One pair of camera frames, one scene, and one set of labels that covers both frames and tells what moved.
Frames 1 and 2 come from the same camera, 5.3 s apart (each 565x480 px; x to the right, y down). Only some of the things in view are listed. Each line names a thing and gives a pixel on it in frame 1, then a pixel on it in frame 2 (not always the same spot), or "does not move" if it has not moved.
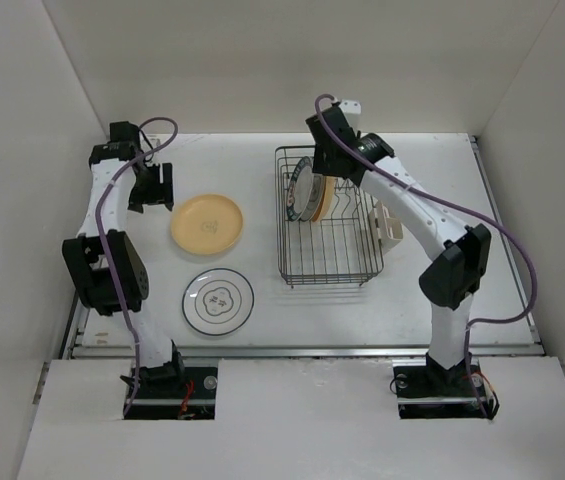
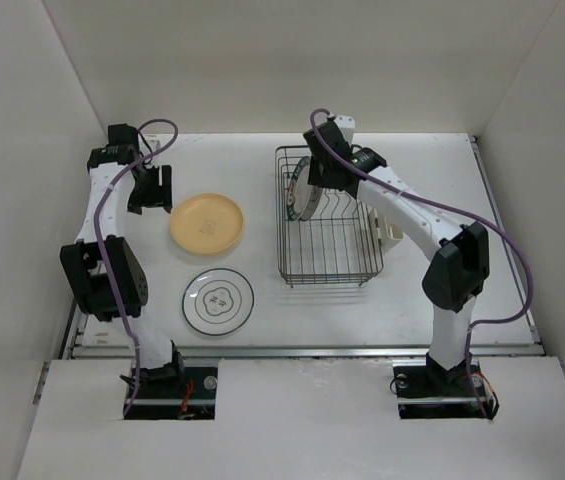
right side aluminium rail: x=476 y=142 does not move
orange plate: x=329 y=194 → x=207 y=223
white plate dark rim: x=218 y=301 does not move
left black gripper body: x=149 y=188 does not move
